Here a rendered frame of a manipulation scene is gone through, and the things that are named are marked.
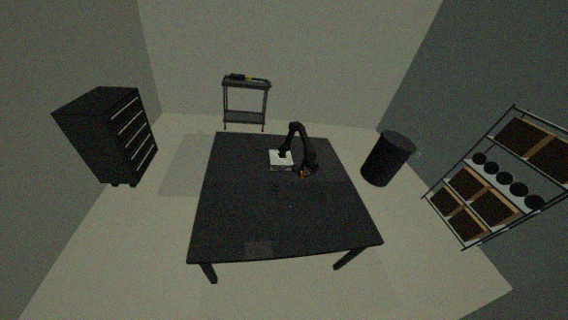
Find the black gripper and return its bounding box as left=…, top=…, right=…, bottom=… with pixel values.
left=292, top=162, right=308, bottom=176

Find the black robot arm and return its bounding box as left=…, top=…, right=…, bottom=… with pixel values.
left=278, top=121, right=319, bottom=177

